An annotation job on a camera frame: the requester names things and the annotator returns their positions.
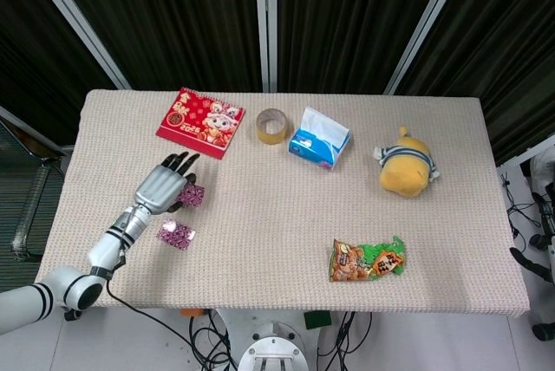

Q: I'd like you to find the black cable bundle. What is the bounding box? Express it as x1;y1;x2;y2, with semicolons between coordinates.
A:
498;171;543;255
188;309;238;371
316;311;374;361

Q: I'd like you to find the black equipment foot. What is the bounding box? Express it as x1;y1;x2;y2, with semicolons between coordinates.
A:
531;322;555;342

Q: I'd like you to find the grey metal partition post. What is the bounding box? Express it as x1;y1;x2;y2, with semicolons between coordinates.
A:
17;0;132;90
252;0;279;93
384;0;474;95

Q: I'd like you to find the dark curtain panel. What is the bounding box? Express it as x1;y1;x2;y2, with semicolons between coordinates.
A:
394;0;555;166
42;0;264;93
276;0;461;95
0;0;119;149

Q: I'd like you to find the beige woven tablecloth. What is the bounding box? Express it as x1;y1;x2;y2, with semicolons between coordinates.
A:
30;88;531;319

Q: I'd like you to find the blue tissue pack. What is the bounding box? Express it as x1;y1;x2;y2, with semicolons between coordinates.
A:
288;106;352;172

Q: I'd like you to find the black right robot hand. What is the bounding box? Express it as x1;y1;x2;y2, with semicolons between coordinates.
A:
508;191;555;283

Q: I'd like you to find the black mesh chair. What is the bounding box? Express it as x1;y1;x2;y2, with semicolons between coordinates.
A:
0;119;67;264

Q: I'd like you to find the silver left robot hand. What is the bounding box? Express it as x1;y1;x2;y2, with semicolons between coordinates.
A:
134;151;201;216

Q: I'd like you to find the red desk calendar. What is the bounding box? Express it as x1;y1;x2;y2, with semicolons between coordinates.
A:
155;87;247;160

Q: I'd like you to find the brown tape roll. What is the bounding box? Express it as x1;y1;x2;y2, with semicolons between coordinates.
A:
254;107;290;146

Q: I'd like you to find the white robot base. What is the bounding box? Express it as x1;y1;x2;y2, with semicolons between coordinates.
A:
215;309;333;371

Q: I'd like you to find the green block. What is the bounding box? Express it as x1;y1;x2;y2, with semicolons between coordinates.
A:
303;310;333;331

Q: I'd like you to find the grey metal frame bar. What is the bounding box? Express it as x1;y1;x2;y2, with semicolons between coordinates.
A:
496;133;555;168
0;104;74;156

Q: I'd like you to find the pink candy packet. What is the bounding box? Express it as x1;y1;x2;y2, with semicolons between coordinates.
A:
180;183;206;208
156;218;197;251

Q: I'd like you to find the orange green snack bag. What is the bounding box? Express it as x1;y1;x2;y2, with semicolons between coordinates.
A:
328;235;408;283

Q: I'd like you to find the yellow plush toy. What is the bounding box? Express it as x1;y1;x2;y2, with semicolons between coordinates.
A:
373;126;441;198

